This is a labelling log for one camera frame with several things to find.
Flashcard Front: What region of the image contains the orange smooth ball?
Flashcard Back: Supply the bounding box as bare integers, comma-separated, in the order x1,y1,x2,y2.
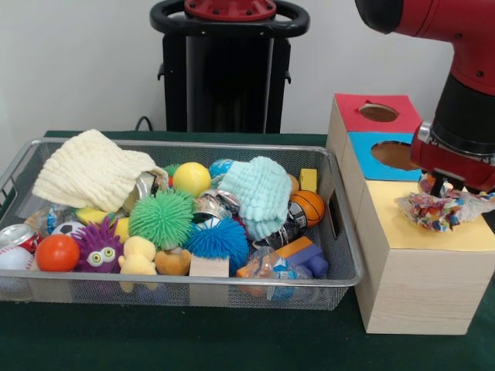
35,233,81,272

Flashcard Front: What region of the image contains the yellow plush duck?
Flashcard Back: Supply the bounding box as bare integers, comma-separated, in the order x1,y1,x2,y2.
118,236,159,276

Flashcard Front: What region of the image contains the silver mesh bin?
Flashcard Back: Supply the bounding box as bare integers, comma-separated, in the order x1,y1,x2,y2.
0,138,365,312

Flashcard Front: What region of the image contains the yellow smooth ball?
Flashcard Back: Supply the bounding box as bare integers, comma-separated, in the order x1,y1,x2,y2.
172,162,212,194

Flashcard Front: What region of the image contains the dark green table cloth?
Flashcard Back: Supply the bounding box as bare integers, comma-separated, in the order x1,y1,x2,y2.
0,130,495,371

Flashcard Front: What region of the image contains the green spiky rubber ball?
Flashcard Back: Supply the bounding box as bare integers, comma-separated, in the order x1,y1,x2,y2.
128,189,194,250

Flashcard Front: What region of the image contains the cream muslin cloth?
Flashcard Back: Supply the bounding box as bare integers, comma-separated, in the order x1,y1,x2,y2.
32,128,170,213

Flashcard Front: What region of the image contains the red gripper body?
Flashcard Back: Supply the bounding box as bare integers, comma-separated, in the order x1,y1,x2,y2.
409,138,495,193

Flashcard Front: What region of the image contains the wooden three-hole box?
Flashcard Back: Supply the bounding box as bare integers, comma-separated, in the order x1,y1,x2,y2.
326,93,495,335

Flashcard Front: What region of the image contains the white baseball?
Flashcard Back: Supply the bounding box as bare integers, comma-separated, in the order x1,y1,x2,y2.
0,245,36,271

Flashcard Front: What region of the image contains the white printed cloth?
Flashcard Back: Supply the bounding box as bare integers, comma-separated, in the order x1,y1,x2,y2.
396,188,495,233

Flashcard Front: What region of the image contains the purple spiky monster toy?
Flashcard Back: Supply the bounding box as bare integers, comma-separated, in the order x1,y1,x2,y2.
71,220,125,274

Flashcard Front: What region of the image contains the light blue fluffy cloth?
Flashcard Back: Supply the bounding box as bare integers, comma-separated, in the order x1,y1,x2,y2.
217,156,293,241

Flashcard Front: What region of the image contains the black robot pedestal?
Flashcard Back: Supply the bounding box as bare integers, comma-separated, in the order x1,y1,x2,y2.
149,0,310,134

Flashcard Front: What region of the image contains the orange toy basketball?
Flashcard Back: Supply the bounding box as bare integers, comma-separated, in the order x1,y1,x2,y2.
288,189,326,227

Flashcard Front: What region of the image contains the blue spiky rubber ball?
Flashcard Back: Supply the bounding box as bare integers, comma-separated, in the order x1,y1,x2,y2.
183,216,250,277

